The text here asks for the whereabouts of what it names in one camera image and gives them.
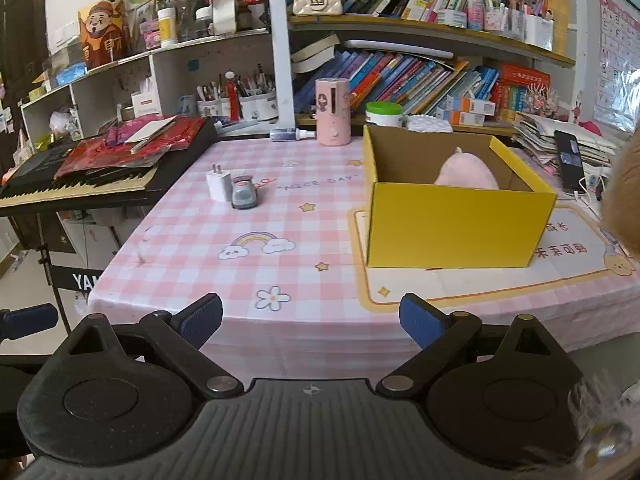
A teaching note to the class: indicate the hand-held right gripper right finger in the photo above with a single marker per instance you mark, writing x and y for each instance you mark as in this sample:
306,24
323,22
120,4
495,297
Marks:
422,321

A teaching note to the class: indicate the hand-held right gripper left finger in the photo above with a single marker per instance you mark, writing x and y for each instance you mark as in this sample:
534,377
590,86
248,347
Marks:
200,321

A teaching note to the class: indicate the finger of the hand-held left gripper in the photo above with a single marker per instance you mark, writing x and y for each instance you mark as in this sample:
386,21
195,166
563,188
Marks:
27,321

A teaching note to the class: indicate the yellow cardboard box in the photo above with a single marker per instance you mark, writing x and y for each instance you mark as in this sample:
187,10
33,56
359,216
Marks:
450,225

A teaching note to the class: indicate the pale pink plush toy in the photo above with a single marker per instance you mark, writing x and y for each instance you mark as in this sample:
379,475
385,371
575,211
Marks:
467,170

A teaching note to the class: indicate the cartoon desk mat yellow border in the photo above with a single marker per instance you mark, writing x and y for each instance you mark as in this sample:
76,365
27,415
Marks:
450,287

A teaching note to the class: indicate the black keyboard stand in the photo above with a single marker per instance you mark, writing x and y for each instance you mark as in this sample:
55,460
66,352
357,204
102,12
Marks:
75,280

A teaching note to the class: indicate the pink checked tablecloth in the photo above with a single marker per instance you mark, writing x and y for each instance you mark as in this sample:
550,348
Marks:
250,270

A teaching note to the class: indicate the small grey gadget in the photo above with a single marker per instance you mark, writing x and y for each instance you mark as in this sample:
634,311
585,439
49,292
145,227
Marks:
245,194

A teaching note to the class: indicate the white charger plug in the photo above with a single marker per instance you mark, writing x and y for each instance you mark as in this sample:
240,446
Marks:
218,185

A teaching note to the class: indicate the black electric keyboard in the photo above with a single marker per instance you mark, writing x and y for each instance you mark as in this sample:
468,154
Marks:
75,190

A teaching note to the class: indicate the red cloth pile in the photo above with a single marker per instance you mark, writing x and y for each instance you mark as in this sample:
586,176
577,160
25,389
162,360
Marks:
100,155

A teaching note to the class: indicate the white card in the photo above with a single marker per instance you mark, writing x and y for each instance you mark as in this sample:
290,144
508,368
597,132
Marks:
150,132

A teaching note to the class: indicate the white quilted purse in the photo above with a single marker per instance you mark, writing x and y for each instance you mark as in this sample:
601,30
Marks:
430,124

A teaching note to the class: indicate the orange white carton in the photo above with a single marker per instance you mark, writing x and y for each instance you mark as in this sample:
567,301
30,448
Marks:
472,105
460,116

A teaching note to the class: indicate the clear spray bottle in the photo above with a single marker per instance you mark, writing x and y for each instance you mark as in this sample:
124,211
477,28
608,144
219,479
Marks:
292,134

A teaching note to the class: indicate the white jar green lid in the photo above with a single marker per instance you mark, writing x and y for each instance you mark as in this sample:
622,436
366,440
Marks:
385,114

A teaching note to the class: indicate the black phone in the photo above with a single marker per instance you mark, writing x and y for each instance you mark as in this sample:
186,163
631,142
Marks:
569,160

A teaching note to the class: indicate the stack of papers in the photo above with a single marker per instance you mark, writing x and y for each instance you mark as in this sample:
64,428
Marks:
545,135

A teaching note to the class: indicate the white desk pen organizer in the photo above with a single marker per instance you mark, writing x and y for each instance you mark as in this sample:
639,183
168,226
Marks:
255,105

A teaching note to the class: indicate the white box red label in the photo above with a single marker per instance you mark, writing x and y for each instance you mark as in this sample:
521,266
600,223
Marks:
148,100

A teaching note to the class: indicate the pink cylinder humidifier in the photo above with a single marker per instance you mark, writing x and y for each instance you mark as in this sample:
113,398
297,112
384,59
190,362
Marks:
333,110

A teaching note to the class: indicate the tan fluffy toy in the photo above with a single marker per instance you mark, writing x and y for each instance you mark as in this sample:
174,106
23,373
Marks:
622,185

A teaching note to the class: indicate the row of slanted books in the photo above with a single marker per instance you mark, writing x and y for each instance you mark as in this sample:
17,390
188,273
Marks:
400,80

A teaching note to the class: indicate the white cubby shelf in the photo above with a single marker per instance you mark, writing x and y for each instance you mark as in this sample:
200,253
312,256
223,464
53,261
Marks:
100,90

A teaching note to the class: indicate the colourful candy bouquet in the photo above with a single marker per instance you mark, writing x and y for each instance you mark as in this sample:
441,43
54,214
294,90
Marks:
540,100

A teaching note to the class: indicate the small rabbit figurine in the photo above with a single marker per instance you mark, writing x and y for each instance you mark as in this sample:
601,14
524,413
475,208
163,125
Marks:
579,111

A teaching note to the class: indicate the thick red book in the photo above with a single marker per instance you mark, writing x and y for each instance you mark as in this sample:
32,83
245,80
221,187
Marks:
525,76

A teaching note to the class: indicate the flat white tablet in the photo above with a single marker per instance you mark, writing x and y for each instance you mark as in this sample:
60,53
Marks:
395,46

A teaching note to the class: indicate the stacked thick dark books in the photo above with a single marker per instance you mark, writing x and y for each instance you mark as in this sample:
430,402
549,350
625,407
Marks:
315,52

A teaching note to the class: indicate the white bottle yellow label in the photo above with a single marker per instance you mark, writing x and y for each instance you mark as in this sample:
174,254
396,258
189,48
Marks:
167,27

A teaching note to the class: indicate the cartoon figure gift box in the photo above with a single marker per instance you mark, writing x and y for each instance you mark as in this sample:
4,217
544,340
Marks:
102,35

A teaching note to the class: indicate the white patterned tape box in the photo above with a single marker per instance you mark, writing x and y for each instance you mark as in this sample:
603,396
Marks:
451,17

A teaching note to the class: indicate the brown glass bottle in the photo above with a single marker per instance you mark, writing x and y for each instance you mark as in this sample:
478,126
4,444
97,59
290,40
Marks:
244,17

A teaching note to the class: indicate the white pen holder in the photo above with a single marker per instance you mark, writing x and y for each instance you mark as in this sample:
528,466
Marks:
539,32

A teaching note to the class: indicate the white tape dispenser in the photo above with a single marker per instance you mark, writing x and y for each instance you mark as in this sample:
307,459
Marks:
223,10

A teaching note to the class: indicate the pink floral pen cup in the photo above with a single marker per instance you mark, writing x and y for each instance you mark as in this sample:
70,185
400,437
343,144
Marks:
495,17

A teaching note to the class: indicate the pastel spray can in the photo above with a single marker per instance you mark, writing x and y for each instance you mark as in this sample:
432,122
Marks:
475,7

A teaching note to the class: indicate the wooden bookshelf white post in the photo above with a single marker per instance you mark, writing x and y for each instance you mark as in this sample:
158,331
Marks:
280,60

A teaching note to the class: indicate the alphabet wall poster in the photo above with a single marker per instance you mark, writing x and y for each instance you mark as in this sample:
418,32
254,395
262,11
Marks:
620,60

